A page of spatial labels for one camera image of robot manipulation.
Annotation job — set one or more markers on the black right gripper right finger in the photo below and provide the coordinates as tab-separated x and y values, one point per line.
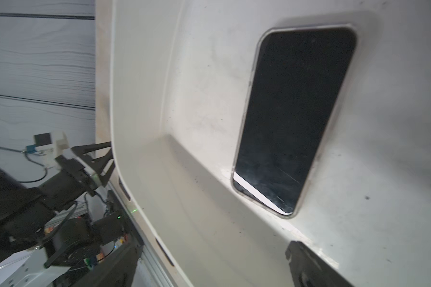
309	270

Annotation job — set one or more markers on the black phone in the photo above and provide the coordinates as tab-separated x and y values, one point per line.
296	82

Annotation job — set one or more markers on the white plastic storage box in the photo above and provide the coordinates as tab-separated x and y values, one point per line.
180	85

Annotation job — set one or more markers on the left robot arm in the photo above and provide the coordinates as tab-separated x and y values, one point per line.
43	215

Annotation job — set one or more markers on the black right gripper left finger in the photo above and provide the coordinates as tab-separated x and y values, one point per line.
117	270

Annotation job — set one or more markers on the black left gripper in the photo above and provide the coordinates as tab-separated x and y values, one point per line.
72	180

